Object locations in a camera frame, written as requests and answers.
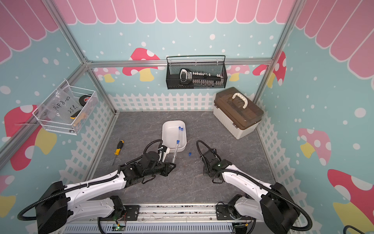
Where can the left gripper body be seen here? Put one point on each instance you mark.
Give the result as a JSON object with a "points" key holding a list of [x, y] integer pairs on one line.
{"points": [[159, 169]]}

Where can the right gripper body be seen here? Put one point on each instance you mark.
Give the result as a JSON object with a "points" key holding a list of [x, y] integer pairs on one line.
{"points": [[207, 171]]}

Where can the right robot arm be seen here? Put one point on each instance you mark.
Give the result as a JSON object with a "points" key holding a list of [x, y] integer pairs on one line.
{"points": [[263, 201]]}

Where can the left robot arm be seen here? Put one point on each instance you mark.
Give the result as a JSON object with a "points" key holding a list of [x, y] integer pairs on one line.
{"points": [[61, 204]]}

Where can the yellow black screwdriver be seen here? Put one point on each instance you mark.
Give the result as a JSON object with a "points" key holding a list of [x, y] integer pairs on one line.
{"points": [[118, 149]]}

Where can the white plastic tray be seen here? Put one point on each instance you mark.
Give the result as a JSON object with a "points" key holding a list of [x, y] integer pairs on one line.
{"points": [[170, 135]]}

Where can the brown lid storage box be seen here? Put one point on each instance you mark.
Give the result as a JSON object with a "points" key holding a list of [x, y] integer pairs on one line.
{"points": [[236, 112]]}

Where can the black tape roll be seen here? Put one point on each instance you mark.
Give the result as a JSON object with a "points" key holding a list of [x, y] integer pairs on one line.
{"points": [[84, 99]]}

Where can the socket set in basket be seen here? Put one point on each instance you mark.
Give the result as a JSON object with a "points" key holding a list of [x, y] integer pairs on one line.
{"points": [[200, 80]]}

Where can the clear labelled plastic bag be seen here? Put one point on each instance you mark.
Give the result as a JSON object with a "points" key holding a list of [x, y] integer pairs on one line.
{"points": [[61, 106]]}

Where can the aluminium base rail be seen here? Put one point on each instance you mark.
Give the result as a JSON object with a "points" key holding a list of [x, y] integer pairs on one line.
{"points": [[179, 218]]}

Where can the white wire wall basket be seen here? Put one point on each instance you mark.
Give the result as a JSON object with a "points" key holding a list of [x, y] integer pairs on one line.
{"points": [[60, 127]]}

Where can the black wire wall basket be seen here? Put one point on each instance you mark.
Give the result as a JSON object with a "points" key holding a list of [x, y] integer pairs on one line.
{"points": [[213, 64]]}

